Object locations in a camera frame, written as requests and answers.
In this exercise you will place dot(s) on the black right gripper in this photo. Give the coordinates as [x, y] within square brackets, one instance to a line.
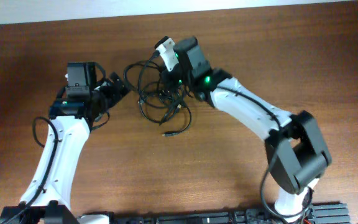
[169, 79]

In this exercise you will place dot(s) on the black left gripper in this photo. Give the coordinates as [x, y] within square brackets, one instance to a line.
[115, 94]

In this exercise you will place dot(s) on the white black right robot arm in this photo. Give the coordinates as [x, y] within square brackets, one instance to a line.
[297, 153]

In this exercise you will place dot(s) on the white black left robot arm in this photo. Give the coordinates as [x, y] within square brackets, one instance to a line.
[78, 107]

